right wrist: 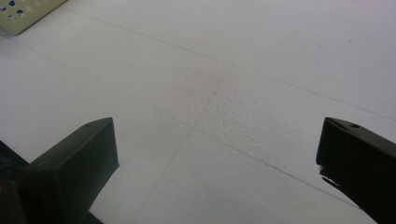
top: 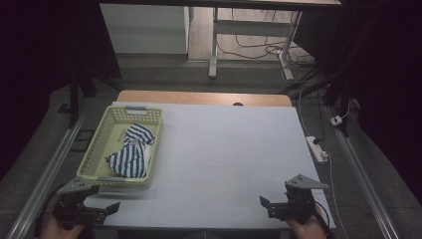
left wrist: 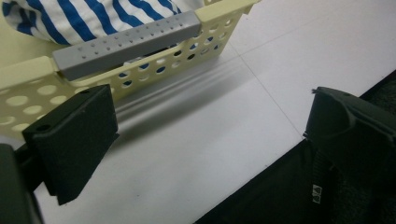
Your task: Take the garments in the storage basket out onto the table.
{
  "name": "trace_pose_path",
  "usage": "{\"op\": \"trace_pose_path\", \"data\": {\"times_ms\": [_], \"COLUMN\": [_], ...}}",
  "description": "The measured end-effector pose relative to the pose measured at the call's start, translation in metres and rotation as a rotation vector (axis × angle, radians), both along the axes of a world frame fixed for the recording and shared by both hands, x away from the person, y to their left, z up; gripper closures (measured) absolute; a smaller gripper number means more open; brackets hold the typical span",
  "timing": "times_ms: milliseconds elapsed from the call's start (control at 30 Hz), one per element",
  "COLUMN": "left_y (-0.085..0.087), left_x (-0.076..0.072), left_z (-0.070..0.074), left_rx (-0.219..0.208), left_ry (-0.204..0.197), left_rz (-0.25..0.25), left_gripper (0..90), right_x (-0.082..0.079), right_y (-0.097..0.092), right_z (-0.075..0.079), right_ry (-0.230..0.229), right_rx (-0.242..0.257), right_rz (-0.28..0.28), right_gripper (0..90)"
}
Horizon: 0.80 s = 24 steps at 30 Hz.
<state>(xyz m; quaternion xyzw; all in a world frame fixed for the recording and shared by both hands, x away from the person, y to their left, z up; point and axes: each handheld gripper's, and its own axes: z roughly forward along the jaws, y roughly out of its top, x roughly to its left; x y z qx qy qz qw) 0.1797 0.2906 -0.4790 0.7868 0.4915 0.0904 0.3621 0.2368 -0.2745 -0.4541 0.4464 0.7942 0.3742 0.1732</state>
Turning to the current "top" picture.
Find person's left hand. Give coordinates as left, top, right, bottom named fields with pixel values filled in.
left=39, top=218, right=88, bottom=239

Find white metal desk frame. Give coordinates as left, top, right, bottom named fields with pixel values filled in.
left=208, top=6, right=304, bottom=82

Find white table mat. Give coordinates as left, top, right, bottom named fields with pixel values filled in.
left=83, top=101, right=336, bottom=231

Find white cabinet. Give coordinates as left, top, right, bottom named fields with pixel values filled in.
left=99, top=3, right=191, bottom=56

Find black plug with cable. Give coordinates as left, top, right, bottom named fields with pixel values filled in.
left=312, top=89, right=326, bottom=145

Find white power strip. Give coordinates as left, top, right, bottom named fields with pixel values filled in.
left=305, top=135, right=329, bottom=164

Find pale yellow plastic basket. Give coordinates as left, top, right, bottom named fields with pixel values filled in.
left=76, top=105, right=164, bottom=190

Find blue white striped cloth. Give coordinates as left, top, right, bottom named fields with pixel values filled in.
left=105, top=122, right=156, bottom=179

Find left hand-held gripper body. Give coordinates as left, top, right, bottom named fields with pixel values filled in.
left=53, top=176, right=107, bottom=231

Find black metal stand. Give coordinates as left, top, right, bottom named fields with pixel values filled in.
left=67, top=65, right=124, bottom=129
left=280, top=19, right=376, bottom=137

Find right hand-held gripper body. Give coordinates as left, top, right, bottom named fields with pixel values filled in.
left=274, top=173, right=330, bottom=225

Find person's right hand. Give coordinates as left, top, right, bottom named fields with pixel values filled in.
left=286, top=206, right=328, bottom=239

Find metal floor rail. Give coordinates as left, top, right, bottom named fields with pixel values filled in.
left=5, top=113, right=88, bottom=239
left=325, top=106, right=400, bottom=239

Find white power cable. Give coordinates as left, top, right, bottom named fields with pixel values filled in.
left=325, top=151, right=350, bottom=239

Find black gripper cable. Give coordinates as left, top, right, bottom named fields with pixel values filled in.
left=312, top=199, right=334, bottom=239
left=33, top=189, right=65, bottom=239

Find dark floor cables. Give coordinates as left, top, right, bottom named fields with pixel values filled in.
left=217, top=9, right=317, bottom=84

